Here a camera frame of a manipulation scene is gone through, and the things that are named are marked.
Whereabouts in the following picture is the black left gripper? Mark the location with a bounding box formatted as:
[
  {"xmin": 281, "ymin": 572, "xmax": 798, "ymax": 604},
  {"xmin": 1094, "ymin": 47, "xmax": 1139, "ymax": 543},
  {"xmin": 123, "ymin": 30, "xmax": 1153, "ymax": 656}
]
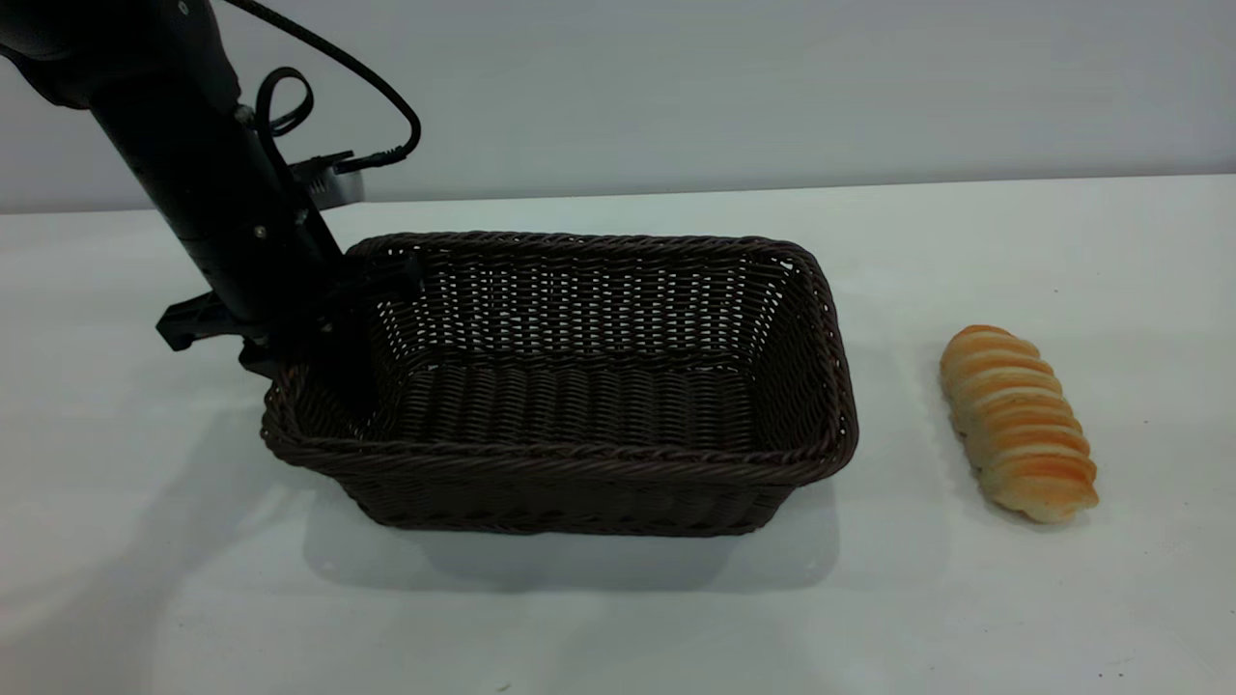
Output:
[{"xmin": 157, "ymin": 206, "xmax": 427, "ymax": 422}]

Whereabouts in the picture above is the dark brown wicker basket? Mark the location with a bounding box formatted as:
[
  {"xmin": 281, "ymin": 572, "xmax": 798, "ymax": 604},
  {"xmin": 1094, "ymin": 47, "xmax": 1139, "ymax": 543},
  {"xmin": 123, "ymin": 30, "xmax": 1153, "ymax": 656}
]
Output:
[{"xmin": 259, "ymin": 230, "xmax": 860, "ymax": 538}]

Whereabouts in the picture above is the ridged golden bread roll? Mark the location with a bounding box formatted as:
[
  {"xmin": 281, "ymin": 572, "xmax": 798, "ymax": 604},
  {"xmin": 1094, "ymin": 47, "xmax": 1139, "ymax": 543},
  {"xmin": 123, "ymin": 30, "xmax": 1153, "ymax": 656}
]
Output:
[{"xmin": 939, "ymin": 324, "xmax": 1101, "ymax": 525}]

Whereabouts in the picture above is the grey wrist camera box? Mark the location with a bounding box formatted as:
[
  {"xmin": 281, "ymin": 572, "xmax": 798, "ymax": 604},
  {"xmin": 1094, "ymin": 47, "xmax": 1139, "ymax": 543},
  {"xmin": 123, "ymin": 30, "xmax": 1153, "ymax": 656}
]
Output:
[{"xmin": 290, "ymin": 151, "xmax": 369, "ymax": 210}]

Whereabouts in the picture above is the short looped black cable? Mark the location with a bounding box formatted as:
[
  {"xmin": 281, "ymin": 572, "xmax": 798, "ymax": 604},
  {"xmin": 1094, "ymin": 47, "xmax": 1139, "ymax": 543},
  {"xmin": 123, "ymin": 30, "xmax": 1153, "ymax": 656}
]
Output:
[{"xmin": 253, "ymin": 67, "xmax": 316, "ymax": 160}]

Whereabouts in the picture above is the long black camera cable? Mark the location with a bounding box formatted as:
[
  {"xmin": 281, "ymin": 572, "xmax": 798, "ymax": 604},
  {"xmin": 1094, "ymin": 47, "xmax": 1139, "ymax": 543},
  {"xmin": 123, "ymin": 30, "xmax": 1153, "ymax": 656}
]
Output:
[{"xmin": 224, "ymin": 0, "xmax": 424, "ymax": 175}]

